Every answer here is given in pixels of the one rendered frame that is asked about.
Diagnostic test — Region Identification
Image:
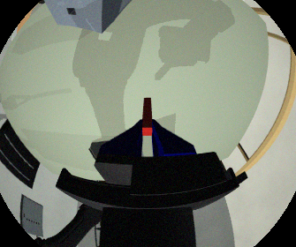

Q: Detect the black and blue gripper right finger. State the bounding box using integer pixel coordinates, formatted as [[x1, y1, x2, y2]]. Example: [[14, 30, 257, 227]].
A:
[[152, 119, 197, 156]]

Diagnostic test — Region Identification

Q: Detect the red peg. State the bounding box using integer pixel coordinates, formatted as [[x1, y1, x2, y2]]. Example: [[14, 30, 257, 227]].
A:
[[142, 98, 152, 136]]

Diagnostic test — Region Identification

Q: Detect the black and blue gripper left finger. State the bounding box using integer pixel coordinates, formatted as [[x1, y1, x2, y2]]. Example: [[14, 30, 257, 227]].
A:
[[97, 119, 143, 156]]

